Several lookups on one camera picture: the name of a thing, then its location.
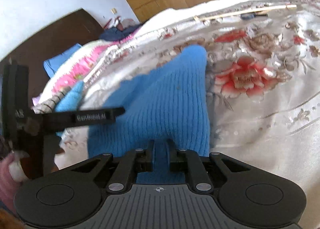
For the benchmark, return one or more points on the dark blue object on bed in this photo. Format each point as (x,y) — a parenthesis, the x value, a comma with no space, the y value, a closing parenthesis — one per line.
(252,15)

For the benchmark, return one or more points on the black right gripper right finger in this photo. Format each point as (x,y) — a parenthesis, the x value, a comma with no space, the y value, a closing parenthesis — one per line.
(190,164)

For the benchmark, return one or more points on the wooden stick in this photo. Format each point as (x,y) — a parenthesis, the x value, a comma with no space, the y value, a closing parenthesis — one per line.
(247,11)

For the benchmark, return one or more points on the pink floral quilt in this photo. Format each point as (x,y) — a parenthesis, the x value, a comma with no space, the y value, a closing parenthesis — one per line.
(75,68)

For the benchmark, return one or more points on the floral beige bedspread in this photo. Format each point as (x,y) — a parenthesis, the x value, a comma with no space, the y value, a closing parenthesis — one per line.
(262,81)

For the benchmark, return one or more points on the dark brown headboard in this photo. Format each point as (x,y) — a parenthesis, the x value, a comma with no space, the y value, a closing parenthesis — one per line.
(77,27)

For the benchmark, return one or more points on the dark navy clothes pile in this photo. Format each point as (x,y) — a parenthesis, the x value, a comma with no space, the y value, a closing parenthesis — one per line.
(117,29)

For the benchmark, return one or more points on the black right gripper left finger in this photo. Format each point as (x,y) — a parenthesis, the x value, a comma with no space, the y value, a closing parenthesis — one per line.
(129,166)

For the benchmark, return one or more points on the blue knit sweater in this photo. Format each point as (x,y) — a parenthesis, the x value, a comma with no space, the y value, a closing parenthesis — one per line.
(168,103)

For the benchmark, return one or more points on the light blue small garment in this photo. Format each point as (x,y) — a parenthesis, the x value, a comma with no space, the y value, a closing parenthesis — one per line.
(72,99)

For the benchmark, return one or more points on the white gloved left hand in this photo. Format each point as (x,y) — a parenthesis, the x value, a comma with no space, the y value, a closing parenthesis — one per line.
(12,177)

